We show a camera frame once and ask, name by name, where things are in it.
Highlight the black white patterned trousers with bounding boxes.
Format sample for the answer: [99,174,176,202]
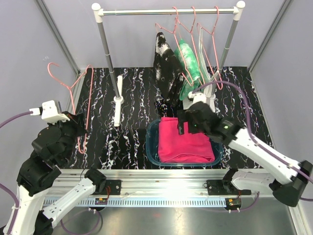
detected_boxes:
[153,32,185,107]

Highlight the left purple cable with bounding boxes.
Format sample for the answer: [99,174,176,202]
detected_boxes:
[0,111,34,235]

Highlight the black marble pattern mat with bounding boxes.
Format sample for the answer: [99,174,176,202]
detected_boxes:
[64,67,273,169]

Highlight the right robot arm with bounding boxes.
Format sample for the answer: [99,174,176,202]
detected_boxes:
[177,101,313,207]

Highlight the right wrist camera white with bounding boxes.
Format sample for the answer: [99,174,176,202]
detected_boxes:
[187,92,208,108]

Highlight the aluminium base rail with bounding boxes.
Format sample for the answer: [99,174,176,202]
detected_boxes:
[44,168,282,208]

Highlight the magenta pink trousers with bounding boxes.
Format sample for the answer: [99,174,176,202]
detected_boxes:
[158,117,215,164]

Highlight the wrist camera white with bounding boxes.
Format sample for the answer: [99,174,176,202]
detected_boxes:
[187,92,208,108]
[29,100,70,124]

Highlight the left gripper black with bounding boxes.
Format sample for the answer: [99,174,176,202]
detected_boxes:
[48,110,89,164]

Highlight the pink wire hanger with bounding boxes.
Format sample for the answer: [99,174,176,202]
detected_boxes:
[47,62,95,154]
[155,7,194,86]
[197,6,222,81]
[175,5,208,85]

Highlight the white grey clothes rack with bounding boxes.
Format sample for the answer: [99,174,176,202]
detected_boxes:
[91,0,246,127]

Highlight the blue transparent plastic bin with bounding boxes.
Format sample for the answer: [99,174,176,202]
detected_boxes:
[145,119,224,168]

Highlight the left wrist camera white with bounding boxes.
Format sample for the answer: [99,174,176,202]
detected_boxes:
[29,100,70,124]

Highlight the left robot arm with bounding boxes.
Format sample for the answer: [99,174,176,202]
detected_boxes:
[0,112,107,235]

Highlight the purple cable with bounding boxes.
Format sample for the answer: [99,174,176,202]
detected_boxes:
[190,81,313,203]
[0,111,34,235]

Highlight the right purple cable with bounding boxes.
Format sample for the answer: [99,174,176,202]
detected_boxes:
[190,81,313,203]

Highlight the green white tie-dye trousers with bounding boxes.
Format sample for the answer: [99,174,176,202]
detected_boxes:
[174,39,201,101]

